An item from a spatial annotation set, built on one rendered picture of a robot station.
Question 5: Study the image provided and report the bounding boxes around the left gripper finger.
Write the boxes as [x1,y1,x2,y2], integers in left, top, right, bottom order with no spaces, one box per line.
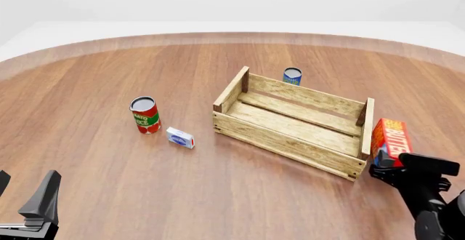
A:
[17,169,62,226]
[0,169,12,197]

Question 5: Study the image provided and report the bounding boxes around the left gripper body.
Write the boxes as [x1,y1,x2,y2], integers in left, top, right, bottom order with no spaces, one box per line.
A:
[0,217,60,240]

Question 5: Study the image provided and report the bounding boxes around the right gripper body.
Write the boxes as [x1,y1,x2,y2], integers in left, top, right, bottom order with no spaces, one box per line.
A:
[368,164,405,188]

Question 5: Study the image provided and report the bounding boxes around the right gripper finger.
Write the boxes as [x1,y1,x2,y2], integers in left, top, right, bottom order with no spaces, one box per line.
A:
[376,149,396,168]

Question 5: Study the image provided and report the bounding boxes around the red orange butter box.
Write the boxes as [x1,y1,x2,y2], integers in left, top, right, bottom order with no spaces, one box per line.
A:
[370,118,413,168]

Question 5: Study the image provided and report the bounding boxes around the wooden slat tray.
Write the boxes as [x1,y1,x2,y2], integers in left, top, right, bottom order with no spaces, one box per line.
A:
[212,65,376,183]

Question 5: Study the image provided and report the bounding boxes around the blue soup tin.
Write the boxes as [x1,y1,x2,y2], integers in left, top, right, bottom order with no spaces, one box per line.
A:
[282,67,303,87]

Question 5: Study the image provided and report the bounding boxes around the red tomato sauce tin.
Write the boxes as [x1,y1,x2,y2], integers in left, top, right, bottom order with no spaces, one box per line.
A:
[129,96,162,135]

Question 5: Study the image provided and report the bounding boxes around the small white printed box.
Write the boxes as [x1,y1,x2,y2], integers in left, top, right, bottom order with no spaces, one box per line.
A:
[166,127,195,151]

